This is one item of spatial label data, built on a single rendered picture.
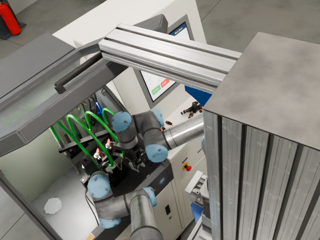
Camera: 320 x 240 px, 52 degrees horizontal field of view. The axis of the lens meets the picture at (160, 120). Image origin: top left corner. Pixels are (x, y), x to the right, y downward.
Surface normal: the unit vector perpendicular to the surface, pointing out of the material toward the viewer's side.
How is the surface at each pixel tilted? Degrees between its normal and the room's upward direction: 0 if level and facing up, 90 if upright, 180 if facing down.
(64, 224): 0
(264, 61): 0
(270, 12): 0
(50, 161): 90
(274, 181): 90
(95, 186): 45
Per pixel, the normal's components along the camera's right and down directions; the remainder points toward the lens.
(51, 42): -0.15, -0.66
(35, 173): 0.72, 0.43
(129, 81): 0.67, 0.26
